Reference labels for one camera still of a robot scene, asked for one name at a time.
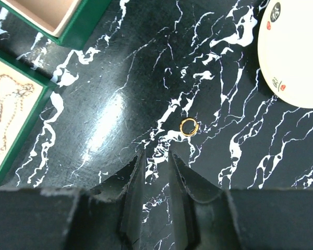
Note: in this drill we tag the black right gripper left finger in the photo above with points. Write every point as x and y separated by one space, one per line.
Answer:
106 216

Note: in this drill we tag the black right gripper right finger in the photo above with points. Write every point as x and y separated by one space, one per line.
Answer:
208 217

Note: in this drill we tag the green jewelry tray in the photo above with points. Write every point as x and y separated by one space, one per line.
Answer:
23 95

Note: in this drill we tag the green jewelry box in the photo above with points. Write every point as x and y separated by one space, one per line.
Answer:
68 23

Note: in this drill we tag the black marble pattern mat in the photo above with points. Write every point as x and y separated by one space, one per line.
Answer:
160 76

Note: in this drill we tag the cream round plate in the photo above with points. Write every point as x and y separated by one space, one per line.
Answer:
285 51

